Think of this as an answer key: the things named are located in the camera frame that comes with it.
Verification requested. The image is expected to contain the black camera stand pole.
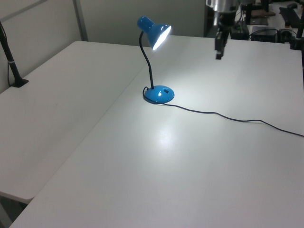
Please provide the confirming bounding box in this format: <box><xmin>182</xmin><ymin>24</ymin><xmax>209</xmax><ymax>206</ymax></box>
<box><xmin>0</xmin><ymin>20</ymin><xmax>29</xmax><ymax>88</ymax></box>

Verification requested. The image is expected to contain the black upright background post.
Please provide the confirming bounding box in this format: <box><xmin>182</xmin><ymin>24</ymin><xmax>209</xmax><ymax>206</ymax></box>
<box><xmin>244</xmin><ymin>1</ymin><xmax>254</xmax><ymax>24</ymax></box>

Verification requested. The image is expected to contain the black slanted bar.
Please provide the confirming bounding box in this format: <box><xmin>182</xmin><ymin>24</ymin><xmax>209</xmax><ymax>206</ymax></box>
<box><xmin>278</xmin><ymin>3</ymin><xmax>303</xmax><ymax>27</ymax></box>

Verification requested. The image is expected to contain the blue desk lamp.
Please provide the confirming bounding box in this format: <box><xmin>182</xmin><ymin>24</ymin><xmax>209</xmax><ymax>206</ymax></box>
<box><xmin>136</xmin><ymin>15</ymin><xmax>176</xmax><ymax>104</ymax></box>

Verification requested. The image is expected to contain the black lamp power cable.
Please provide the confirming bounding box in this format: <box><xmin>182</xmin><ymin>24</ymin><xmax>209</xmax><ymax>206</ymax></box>
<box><xmin>142</xmin><ymin>85</ymin><xmax>304</xmax><ymax>138</ymax></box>

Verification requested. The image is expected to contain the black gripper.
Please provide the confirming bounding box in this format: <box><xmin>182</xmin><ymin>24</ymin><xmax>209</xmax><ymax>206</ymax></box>
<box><xmin>214</xmin><ymin>10</ymin><xmax>237</xmax><ymax>60</ymax></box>

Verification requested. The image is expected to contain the black clamp stand pole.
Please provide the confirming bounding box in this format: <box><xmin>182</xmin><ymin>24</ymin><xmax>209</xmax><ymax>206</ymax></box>
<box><xmin>288</xmin><ymin>18</ymin><xmax>304</xmax><ymax>50</ymax></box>

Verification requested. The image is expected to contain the black electronics box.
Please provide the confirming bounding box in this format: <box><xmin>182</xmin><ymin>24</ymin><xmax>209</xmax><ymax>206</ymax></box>
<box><xmin>249</xmin><ymin>28</ymin><xmax>279</xmax><ymax>42</ymax></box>

